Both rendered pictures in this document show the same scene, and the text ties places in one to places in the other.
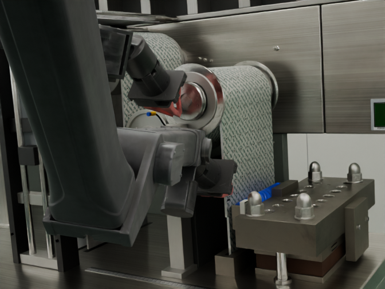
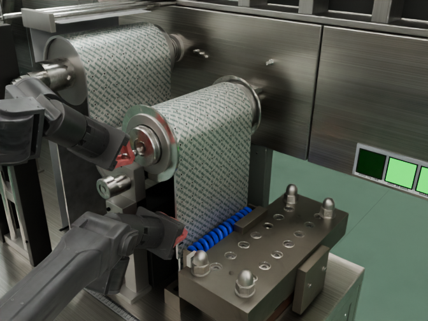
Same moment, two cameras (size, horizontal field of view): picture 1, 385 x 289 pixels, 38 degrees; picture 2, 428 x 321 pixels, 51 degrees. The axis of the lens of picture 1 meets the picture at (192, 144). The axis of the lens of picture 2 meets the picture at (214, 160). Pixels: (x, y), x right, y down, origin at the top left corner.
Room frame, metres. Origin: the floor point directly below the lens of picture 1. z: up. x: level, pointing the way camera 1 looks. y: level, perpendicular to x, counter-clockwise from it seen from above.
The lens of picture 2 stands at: (0.40, -0.20, 1.59)
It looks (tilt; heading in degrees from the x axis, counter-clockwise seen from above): 26 degrees down; 6
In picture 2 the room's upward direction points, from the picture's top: 1 degrees clockwise
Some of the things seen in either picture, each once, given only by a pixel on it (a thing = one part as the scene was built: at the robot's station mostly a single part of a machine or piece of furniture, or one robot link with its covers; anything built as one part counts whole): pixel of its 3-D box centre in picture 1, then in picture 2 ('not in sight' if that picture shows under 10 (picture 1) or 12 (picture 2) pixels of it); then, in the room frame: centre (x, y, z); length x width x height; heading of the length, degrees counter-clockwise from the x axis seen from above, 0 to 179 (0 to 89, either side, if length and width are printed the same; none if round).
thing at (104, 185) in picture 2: not in sight; (107, 187); (1.07, 0.07, 1.18); 0.04 x 0.02 x 0.04; 57
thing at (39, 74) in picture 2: not in sight; (26, 81); (1.19, 0.25, 1.34); 0.06 x 0.03 x 0.03; 147
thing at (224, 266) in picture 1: (255, 245); (215, 265); (1.19, -0.12, 0.92); 0.28 x 0.04 x 0.04; 147
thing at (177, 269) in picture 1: (173, 200); (128, 234); (1.11, 0.05, 1.05); 0.06 x 0.05 x 0.31; 147
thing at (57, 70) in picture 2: not in sight; (54, 75); (1.24, 0.22, 1.34); 0.06 x 0.06 x 0.06; 57
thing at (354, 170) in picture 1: (354, 172); (328, 206); (1.27, -0.37, 1.05); 0.04 x 0.04 x 0.04
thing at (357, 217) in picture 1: (358, 227); (312, 279); (1.12, -0.33, 0.97); 0.10 x 0.03 x 0.11; 147
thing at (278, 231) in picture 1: (312, 209); (271, 250); (1.16, -0.25, 1.00); 0.40 x 0.16 x 0.06; 147
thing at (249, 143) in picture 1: (250, 161); (214, 195); (1.19, -0.12, 1.11); 0.23 x 0.01 x 0.18; 147
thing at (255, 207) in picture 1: (254, 202); (200, 260); (1.05, -0.11, 1.05); 0.04 x 0.04 x 0.04
